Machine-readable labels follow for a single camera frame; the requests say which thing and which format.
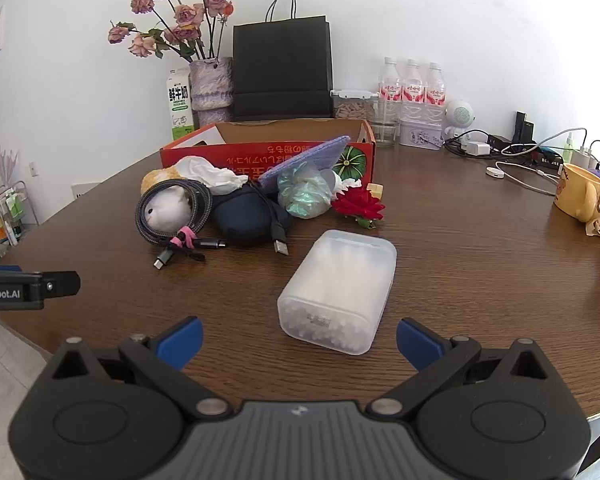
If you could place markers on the yellow mug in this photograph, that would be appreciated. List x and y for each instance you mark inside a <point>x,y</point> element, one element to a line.
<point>577,190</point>

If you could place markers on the white round puck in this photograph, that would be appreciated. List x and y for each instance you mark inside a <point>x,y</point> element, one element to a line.
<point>494,172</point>

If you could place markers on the white wall charger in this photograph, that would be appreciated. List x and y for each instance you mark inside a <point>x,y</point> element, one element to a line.
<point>587,160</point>

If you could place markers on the yellow eraser block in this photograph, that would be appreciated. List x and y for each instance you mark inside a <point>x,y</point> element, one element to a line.
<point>375,190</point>

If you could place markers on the red artificial flower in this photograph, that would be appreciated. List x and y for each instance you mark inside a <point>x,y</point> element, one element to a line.
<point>357,205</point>

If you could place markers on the small green bottle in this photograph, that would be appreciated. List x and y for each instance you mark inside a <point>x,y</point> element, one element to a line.
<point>568,150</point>

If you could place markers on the white and green milk carton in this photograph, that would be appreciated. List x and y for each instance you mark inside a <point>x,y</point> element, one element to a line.
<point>180,105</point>

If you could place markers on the clear glass cup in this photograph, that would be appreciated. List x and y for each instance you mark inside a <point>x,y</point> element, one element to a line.
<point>385,132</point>

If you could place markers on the dried pink rose bouquet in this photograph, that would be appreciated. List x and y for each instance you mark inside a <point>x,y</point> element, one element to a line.
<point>185,15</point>

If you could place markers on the translucent cotton swab box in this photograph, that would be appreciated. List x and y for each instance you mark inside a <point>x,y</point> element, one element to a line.
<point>337,290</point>

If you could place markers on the white printed tin box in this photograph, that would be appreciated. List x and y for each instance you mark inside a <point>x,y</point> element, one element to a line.
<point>420,135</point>

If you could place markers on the black power adapter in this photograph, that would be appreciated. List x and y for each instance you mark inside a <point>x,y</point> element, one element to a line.
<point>500,142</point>

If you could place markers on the iridescent plastic bag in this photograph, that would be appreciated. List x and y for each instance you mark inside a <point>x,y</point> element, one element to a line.
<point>305,195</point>

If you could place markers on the clear seed storage container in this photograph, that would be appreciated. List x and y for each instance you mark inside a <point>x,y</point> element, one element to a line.
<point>352,107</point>

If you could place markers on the black upright device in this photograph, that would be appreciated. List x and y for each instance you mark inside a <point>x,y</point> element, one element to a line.
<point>524,127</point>

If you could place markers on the metal storage rack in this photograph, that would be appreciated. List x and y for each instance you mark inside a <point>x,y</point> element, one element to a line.
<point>5,220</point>

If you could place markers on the wide white wall socket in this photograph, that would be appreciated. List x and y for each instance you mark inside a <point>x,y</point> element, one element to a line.
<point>85,190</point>

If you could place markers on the black paper bag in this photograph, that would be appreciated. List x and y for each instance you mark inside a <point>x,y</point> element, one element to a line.
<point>280,60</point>

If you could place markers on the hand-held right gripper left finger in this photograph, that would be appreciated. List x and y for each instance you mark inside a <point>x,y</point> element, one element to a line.
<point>180,340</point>

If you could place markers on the white charger plug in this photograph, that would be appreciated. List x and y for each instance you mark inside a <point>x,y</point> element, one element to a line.
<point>476,148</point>

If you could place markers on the red printed cardboard box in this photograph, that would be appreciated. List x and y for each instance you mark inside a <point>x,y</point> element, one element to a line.
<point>290,152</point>

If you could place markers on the purple fabric sachet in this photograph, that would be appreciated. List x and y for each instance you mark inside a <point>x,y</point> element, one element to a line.
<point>305,160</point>

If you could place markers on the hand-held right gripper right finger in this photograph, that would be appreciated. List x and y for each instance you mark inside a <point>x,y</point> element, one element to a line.
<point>420,342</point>

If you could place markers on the purple mottled vase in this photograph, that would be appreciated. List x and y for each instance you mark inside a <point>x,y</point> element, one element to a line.
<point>210,85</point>

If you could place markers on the white round speaker toy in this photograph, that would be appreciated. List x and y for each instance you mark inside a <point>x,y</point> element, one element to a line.
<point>459,115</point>

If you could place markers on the navy blue pouch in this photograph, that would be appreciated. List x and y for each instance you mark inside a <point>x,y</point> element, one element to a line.
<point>240,222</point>

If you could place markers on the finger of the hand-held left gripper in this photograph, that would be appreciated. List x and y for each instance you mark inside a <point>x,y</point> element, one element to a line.
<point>62,284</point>

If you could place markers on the red label water bottle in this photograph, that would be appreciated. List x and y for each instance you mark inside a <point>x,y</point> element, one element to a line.
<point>413,90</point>
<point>435,92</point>
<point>390,87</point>

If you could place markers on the white paper cupcake liner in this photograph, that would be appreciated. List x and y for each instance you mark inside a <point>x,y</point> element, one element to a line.
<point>339,182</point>

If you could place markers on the white and yellow plush toy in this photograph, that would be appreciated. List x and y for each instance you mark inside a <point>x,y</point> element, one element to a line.
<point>162,210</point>

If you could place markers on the white tissue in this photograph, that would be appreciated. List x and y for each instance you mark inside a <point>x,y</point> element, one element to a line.
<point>207,172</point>

